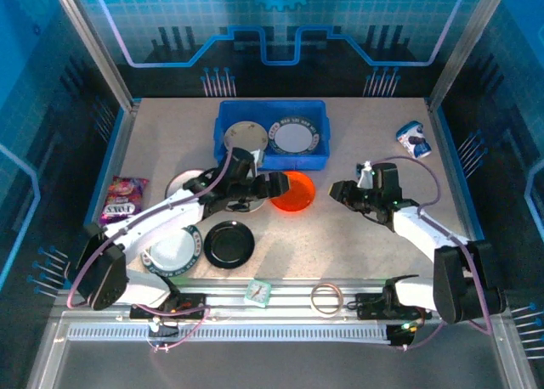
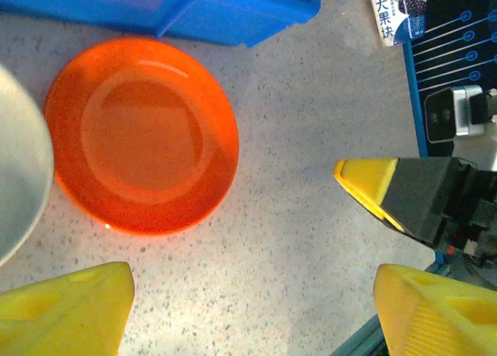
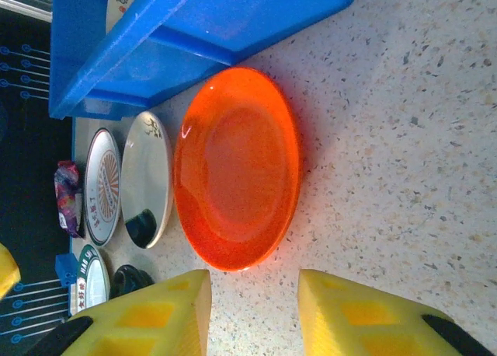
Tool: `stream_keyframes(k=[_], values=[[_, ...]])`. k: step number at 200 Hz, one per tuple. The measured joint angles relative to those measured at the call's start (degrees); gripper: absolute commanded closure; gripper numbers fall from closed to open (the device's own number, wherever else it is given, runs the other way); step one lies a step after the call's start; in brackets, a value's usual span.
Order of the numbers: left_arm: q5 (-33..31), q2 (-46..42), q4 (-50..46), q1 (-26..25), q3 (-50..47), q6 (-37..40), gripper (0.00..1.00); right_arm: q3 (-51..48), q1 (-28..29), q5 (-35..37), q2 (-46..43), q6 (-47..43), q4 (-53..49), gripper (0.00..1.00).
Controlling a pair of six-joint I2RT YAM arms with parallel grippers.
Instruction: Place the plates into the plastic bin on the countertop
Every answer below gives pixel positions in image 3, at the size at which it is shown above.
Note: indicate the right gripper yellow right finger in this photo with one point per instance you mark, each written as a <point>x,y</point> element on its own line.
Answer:
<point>369,325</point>

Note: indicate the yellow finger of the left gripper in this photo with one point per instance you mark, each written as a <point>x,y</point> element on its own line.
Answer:
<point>7,270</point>

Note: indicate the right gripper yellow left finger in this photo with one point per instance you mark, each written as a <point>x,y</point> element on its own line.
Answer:
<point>155,317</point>

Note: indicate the white plate green lettered rim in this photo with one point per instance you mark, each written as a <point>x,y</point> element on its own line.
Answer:
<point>95,282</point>

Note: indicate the white plate orange sunburst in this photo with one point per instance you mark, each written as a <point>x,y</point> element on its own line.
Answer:
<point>103,185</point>

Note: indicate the orange translucent plate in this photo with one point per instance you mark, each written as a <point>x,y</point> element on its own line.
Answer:
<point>237,169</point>

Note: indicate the cream plate small flowers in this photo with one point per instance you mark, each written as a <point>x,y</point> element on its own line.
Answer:
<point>116,6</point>

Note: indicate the blue plastic bin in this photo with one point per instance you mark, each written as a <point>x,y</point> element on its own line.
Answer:
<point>174,49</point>

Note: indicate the purple candy bag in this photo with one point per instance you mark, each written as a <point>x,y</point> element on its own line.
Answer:
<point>68,193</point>

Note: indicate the white plate black ink painting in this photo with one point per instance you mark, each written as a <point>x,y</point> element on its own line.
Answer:
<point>145,177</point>

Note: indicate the aluminium frame post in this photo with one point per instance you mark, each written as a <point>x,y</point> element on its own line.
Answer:
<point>23,6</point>

